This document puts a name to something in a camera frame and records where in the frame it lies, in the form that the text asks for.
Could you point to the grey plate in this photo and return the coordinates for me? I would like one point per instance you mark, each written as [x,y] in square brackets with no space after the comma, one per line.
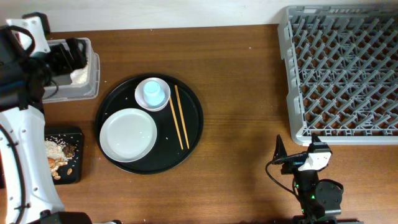
[128,135]

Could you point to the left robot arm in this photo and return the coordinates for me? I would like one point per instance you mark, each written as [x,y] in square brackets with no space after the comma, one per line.
[31,193]

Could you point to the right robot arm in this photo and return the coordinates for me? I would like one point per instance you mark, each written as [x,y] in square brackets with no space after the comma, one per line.
[320,199]

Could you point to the wooden chopstick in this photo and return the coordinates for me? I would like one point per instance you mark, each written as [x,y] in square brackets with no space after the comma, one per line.
[182,116]
[175,122]

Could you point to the rice and food scraps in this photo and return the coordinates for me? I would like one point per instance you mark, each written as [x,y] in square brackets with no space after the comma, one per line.
[63,167]

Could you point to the round black tray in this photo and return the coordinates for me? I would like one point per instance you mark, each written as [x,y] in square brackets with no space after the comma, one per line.
[166,153]

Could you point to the orange carrot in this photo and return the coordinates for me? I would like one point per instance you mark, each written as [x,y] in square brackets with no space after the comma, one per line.
[51,162]

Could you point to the clear plastic bin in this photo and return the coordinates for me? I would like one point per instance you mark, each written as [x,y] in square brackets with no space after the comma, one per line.
[63,90]

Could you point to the black rectangular bin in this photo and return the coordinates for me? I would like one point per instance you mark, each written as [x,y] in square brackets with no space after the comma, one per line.
[72,135]

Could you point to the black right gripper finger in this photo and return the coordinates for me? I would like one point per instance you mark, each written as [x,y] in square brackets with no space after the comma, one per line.
[315,139]
[280,152]

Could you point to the light blue cup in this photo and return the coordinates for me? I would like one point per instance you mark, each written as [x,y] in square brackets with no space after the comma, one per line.
[153,93]

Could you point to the pink white bowl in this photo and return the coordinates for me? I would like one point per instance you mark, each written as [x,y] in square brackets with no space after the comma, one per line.
[139,94]

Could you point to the brown food chunk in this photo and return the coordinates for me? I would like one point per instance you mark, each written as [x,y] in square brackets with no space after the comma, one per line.
[69,151]

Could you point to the grey dishwasher rack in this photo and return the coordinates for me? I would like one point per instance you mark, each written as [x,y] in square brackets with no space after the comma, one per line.
[341,64]

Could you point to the white tissue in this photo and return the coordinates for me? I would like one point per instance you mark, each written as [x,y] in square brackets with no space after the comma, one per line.
[79,76]

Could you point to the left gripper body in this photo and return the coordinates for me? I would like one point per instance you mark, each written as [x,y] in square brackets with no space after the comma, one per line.
[59,58]

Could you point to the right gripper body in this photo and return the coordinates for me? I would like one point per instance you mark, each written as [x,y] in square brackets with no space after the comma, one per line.
[293,164]

